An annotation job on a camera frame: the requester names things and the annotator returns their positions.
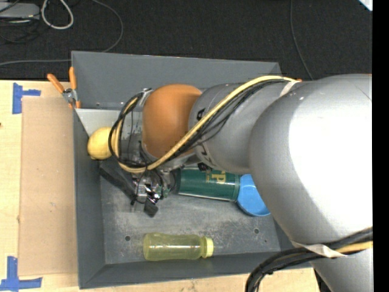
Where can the yellow lemon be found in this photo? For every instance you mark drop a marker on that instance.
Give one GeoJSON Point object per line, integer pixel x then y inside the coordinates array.
{"type": "Point", "coordinates": [98, 143]}

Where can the blue cup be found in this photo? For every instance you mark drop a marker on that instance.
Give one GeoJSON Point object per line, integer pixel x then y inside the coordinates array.
{"type": "Point", "coordinates": [250, 198]}

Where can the dark green can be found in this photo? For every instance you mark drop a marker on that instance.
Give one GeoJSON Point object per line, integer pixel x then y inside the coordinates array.
{"type": "Point", "coordinates": [206, 184]}

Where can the grey metal bin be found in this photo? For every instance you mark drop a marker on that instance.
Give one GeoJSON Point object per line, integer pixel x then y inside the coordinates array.
{"type": "Point", "coordinates": [194, 221]}

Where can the yellow clear plastic bottle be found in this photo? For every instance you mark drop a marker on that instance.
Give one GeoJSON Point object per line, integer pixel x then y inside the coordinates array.
{"type": "Point", "coordinates": [173, 246]}

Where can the brown cardboard board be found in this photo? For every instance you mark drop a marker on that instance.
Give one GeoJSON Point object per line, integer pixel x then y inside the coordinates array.
{"type": "Point", "coordinates": [45, 178]}

